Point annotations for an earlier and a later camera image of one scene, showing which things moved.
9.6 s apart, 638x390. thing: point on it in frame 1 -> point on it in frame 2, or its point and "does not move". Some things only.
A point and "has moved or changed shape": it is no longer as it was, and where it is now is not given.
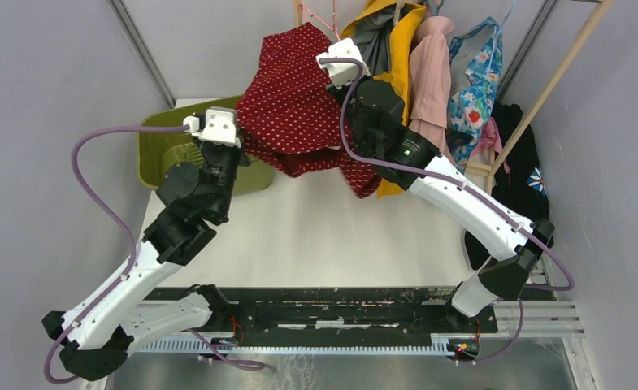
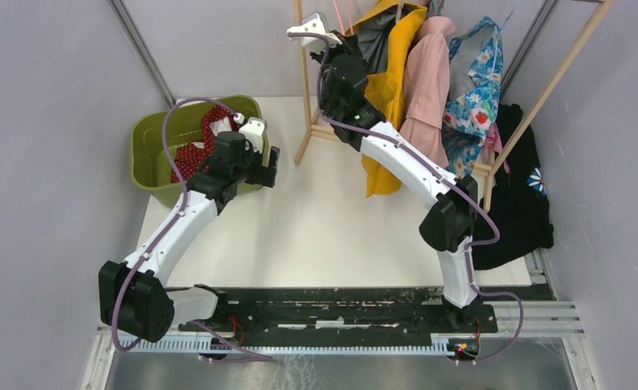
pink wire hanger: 323,22 -> 339,16
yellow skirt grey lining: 382,32 does not move
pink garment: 431,80 does not move
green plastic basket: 158,150 does not move
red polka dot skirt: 291,115 has moved or changed shape
